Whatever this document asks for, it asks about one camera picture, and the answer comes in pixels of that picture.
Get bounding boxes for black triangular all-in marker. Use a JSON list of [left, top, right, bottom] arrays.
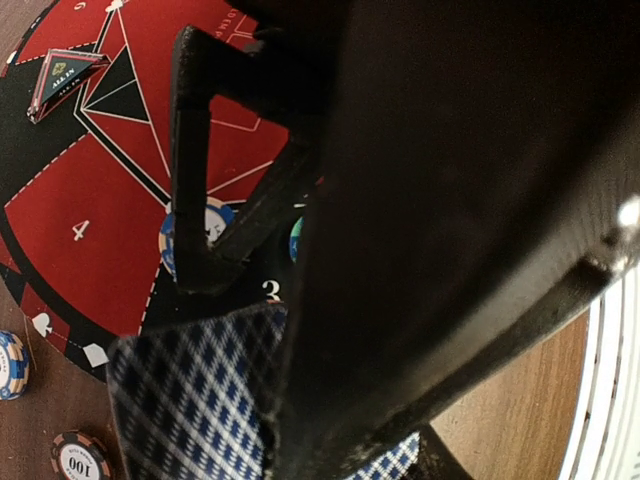
[[27, 49, 111, 124]]

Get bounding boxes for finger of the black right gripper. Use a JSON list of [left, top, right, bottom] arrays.
[[169, 25, 320, 295]]

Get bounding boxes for blue cream chips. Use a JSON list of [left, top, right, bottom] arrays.
[[158, 196, 236, 281]]

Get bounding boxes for green chips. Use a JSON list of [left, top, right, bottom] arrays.
[[288, 216, 304, 262]]

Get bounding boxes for blue cream poker chip stack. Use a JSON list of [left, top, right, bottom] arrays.
[[1, 330, 30, 400]]

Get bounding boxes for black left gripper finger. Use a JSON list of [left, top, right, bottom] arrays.
[[412, 425, 473, 480]]

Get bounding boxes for round red black poker mat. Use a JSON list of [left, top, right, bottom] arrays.
[[1, 1, 304, 379]]

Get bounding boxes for red black poker chip stack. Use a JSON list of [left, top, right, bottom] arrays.
[[50, 430, 114, 480]]

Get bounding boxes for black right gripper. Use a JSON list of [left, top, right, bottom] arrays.
[[249, 1, 639, 479]]

